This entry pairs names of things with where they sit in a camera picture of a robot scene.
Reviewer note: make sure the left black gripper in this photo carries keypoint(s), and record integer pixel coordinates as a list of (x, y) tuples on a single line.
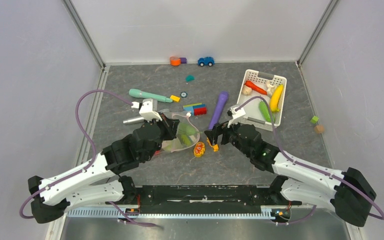
[(170, 125)]

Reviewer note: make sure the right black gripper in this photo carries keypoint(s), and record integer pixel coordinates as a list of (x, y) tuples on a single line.
[(219, 129)]

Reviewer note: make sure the clear polka dot zip bag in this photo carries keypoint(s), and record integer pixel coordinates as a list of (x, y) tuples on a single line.
[(183, 116)]

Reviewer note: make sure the green toy cabbage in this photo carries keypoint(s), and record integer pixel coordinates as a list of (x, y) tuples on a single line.
[(170, 145)]

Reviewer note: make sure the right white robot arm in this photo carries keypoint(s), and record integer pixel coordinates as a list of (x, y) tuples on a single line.
[(347, 193)]

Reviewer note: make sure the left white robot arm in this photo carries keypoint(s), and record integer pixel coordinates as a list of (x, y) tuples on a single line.
[(54, 196)]

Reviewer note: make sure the silver toy microphone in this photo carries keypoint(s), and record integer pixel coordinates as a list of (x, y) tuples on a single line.
[(139, 119)]

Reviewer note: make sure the orange stepped brick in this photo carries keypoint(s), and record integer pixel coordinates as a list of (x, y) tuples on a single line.
[(215, 147)]

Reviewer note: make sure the short green toy gourd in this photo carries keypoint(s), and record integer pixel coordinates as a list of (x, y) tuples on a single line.
[(264, 110)]

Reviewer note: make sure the yellow small brick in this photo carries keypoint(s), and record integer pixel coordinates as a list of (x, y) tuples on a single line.
[(175, 98)]

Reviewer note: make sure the mint green toy microphone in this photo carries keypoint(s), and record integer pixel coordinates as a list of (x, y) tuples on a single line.
[(136, 93)]

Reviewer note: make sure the purple toy microphone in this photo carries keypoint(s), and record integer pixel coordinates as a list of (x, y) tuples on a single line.
[(221, 101)]

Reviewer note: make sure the orange round toy slice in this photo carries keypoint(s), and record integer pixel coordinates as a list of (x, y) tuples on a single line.
[(199, 149)]

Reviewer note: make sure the white toy garlic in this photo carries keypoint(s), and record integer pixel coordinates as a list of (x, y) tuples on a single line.
[(246, 90)]

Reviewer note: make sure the red toy chili pepper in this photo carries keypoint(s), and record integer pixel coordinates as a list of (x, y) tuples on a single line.
[(256, 88)]

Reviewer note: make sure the small round teal gear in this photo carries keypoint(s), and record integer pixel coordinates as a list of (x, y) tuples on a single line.
[(183, 94)]

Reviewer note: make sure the blue red green brick stack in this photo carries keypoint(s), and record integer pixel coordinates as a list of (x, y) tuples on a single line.
[(196, 109)]

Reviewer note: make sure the yellow toy banana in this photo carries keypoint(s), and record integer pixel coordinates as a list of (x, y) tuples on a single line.
[(275, 98)]

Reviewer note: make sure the white perforated plastic basket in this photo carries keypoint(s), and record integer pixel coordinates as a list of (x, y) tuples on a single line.
[(253, 115)]

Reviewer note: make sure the white toy mushroom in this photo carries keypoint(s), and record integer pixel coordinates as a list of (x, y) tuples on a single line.
[(270, 88)]

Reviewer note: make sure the teal small block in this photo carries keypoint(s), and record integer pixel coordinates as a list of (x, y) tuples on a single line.
[(189, 78)]

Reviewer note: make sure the small green cube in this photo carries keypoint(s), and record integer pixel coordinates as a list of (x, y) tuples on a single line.
[(314, 120)]

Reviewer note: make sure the tan wooden cube right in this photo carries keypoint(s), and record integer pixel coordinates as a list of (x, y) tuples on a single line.
[(319, 129)]

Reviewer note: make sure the orange and purple block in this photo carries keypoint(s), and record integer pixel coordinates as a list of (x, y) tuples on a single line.
[(177, 61)]

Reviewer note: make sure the blue toy car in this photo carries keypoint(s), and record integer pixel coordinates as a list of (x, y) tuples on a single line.
[(206, 61)]

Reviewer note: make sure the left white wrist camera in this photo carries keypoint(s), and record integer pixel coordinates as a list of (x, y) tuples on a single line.
[(148, 109)]

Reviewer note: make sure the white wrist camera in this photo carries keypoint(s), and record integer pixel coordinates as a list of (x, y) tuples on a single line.
[(148, 109), (237, 114)]

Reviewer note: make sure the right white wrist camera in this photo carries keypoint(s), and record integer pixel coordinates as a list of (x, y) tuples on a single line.
[(237, 114)]

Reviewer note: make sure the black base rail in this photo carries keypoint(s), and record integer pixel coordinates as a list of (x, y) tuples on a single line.
[(204, 199)]

